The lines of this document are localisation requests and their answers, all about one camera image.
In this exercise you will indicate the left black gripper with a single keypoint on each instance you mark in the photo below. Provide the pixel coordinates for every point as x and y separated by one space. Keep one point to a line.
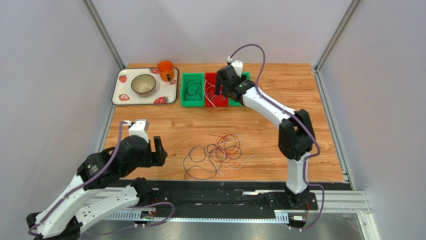
158 158

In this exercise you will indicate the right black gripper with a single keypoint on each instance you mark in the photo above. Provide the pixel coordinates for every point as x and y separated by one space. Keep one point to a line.
225 78

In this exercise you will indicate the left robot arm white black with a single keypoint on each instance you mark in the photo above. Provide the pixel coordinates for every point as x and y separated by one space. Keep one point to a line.
70 215

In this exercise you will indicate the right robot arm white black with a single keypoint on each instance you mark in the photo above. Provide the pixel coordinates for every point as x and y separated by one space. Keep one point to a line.
295 131

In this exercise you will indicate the red bin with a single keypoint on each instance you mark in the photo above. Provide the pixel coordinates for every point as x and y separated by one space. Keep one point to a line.
210 99

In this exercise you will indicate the right green bin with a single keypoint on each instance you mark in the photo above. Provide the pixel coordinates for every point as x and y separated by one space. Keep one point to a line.
232 103

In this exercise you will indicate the green bin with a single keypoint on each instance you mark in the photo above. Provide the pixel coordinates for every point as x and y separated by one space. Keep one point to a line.
192 90
232 103

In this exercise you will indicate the left green bin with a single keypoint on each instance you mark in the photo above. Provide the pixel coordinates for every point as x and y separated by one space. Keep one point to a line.
192 90

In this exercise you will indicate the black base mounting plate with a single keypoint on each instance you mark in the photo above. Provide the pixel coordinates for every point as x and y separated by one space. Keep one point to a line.
222 199

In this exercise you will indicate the orange mug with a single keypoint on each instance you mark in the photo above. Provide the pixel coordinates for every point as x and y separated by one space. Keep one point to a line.
166 70

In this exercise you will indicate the strawberry pattern tray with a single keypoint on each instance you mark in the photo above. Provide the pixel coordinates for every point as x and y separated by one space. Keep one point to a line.
123 95

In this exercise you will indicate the beige ceramic bowl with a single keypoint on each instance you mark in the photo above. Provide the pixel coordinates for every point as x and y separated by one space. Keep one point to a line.
144 85

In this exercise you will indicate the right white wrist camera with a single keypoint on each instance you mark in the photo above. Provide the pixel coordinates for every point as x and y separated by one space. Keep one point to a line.
237 65

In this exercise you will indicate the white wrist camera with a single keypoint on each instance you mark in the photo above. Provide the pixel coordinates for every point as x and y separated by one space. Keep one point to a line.
138 128
237 65

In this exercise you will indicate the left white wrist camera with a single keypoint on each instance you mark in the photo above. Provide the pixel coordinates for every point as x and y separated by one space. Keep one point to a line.
138 128

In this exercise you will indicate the aluminium frame rail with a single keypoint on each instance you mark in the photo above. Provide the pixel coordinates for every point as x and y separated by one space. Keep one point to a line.
329 202

